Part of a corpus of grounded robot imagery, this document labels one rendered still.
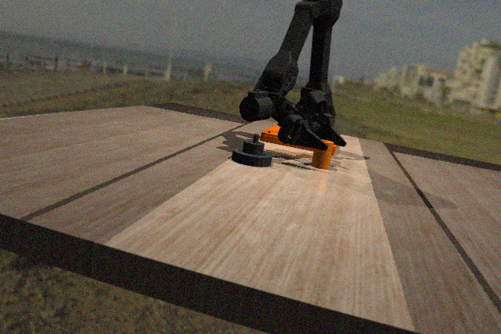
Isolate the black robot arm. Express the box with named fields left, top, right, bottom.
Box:
left=240, top=0, right=343, bottom=122

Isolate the dark grey round pedestal with shaft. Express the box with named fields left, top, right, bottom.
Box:
left=232, top=134, right=272, bottom=167

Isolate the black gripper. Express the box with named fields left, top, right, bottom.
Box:
left=276, top=102, right=347, bottom=150

